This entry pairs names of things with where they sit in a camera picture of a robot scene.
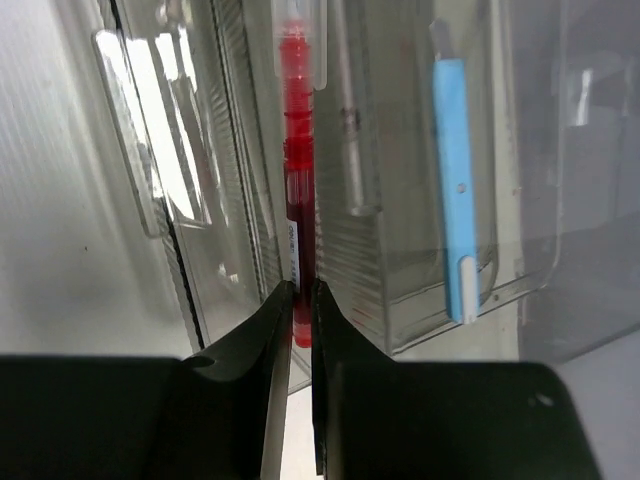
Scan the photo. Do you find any red gel pen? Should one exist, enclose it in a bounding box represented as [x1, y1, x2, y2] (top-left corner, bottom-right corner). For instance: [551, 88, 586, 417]
[271, 0, 327, 348]

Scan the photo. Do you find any clear acrylic drawer organizer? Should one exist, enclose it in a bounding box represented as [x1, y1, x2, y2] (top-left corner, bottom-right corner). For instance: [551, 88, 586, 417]
[93, 1, 639, 386]

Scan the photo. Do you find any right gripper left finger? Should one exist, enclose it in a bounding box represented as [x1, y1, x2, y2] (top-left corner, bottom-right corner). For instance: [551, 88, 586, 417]
[1, 281, 293, 479]

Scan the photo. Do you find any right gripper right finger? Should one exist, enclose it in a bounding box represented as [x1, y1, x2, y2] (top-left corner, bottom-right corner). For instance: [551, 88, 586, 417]
[311, 281, 601, 479]

